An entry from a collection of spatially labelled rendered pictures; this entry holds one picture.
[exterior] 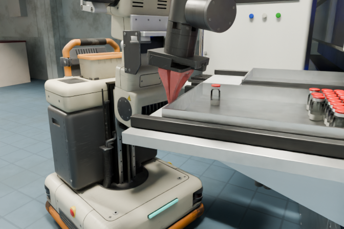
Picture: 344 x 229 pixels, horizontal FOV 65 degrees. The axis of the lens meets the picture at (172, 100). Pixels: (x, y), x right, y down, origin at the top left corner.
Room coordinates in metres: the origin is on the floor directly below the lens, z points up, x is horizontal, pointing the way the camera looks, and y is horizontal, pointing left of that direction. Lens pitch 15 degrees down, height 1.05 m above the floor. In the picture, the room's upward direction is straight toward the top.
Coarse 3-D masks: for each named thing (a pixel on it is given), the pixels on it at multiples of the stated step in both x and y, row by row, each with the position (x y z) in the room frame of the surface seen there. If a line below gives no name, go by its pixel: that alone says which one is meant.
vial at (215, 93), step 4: (212, 88) 0.59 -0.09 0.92; (216, 88) 0.58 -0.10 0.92; (212, 92) 0.59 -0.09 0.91; (216, 92) 0.58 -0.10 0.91; (220, 92) 0.59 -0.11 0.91; (212, 96) 0.59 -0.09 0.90; (216, 96) 0.58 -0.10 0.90; (212, 100) 0.59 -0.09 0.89; (216, 100) 0.58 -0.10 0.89; (212, 104) 0.59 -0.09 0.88; (216, 104) 0.58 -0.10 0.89
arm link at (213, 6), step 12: (192, 0) 0.44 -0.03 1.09; (204, 0) 0.41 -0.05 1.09; (216, 0) 0.41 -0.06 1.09; (228, 0) 0.42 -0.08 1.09; (192, 12) 0.43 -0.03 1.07; (204, 12) 0.40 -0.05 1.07; (216, 12) 0.41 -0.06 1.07; (228, 12) 0.42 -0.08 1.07; (192, 24) 0.45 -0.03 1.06; (204, 24) 0.41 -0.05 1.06; (216, 24) 0.41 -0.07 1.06; (228, 24) 0.42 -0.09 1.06
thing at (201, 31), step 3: (201, 30) 1.39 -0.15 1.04; (204, 30) 1.40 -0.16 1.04; (201, 33) 1.39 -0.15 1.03; (201, 36) 1.39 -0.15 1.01; (201, 39) 1.39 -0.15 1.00; (201, 42) 1.39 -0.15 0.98; (201, 45) 1.39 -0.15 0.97; (201, 48) 1.39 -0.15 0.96; (201, 51) 1.39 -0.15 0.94; (201, 54) 1.39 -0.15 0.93; (204, 54) 1.43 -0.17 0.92
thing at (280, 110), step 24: (192, 96) 0.61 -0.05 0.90; (240, 96) 0.65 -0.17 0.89; (264, 96) 0.63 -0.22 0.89; (288, 96) 0.61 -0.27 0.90; (192, 120) 0.43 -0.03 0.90; (216, 120) 0.42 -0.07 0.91; (240, 120) 0.40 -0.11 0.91; (264, 120) 0.39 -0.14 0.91; (288, 120) 0.48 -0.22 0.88; (312, 120) 0.48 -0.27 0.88
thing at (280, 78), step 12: (252, 72) 0.96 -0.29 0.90; (264, 72) 0.95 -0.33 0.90; (276, 72) 0.94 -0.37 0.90; (288, 72) 0.93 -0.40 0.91; (300, 72) 0.91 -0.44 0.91; (312, 72) 0.90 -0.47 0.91; (324, 72) 0.88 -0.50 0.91; (336, 72) 0.87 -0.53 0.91; (252, 84) 0.72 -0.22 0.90; (264, 84) 0.71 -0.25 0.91; (276, 84) 0.70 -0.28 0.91; (288, 84) 0.69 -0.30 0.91; (300, 84) 0.68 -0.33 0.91; (312, 84) 0.67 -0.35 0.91; (324, 84) 0.83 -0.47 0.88; (336, 84) 0.83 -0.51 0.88
